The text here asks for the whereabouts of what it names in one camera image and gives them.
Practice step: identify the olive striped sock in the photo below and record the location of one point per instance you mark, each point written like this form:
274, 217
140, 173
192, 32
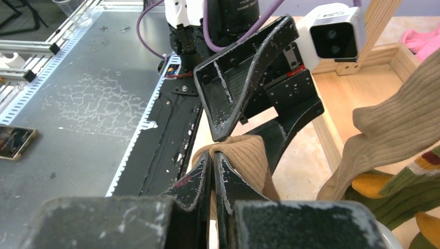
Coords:
397, 198

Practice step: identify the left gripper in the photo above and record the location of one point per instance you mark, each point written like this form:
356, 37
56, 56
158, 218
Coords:
254, 75

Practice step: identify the wooden hanger rack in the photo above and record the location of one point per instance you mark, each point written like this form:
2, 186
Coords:
383, 65

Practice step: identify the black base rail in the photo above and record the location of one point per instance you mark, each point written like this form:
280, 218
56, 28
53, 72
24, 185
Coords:
159, 152

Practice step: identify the pink cloth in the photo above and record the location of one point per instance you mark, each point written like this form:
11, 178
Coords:
421, 44

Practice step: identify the tan ribbed sock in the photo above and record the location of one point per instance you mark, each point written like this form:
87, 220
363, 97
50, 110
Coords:
247, 156
391, 131

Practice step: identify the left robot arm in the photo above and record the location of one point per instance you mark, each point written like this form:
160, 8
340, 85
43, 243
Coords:
196, 37

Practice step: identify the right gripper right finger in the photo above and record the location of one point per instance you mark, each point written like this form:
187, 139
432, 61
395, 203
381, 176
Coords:
247, 219

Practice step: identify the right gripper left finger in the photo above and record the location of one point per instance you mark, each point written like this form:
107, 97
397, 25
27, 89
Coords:
177, 218

